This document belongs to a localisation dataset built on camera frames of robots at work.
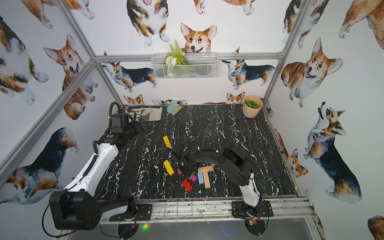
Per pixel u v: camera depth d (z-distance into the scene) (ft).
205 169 2.88
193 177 2.75
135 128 2.41
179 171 2.80
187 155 2.03
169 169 2.88
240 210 2.40
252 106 3.48
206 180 2.74
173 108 3.89
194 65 3.03
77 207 1.29
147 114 3.73
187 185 2.69
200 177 2.75
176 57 2.68
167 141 3.27
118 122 1.99
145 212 2.40
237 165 1.61
